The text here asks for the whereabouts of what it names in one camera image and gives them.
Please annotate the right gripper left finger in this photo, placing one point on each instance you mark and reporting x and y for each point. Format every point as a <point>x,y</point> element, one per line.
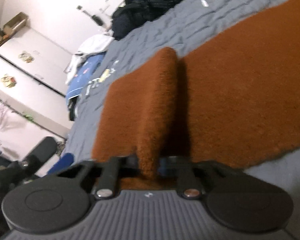
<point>129,166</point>

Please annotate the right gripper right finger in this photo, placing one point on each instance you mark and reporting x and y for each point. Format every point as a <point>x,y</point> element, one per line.
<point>168,167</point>

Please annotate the rust orange knit garment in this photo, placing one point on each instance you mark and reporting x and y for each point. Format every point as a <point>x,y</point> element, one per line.
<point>235,99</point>

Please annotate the blue printed garment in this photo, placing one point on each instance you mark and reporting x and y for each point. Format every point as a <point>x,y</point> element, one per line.
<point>80,75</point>

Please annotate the white crumpled garment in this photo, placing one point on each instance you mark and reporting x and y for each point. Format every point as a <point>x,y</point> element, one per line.
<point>93,45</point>

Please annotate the white wardrobe with stickers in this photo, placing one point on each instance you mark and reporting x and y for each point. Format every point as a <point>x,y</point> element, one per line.
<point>32,73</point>

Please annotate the grey printed bed quilt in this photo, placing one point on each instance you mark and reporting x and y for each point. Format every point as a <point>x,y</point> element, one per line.
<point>183,28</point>

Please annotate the dark navy dotted garment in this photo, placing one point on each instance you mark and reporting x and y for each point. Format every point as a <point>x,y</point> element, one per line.
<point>136,13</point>

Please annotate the cardboard box on wardrobe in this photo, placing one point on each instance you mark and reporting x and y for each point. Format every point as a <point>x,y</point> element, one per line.
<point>16,23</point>

